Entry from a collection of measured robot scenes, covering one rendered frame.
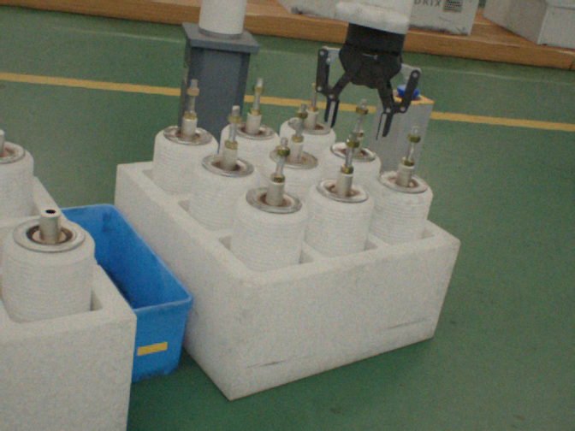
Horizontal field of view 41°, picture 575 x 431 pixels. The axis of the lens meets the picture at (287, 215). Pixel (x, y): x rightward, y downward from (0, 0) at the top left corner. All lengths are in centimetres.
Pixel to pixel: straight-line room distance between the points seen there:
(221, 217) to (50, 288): 32
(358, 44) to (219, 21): 66
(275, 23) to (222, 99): 151
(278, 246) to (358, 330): 21
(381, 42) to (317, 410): 49
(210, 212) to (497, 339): 54
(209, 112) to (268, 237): 70
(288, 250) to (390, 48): 29
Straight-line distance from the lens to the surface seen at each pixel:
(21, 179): 106
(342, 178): 107
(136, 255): 118
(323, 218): 106
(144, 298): 117
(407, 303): 119
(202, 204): 109
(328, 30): 320
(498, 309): 143
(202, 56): 161
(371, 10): 95
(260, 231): 99
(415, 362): 122
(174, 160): 116
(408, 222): 115
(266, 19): 312
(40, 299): 86
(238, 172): 108
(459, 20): 347
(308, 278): 101
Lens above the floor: 67
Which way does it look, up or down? 25 degrees down
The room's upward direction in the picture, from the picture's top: 10 degrees clockwise
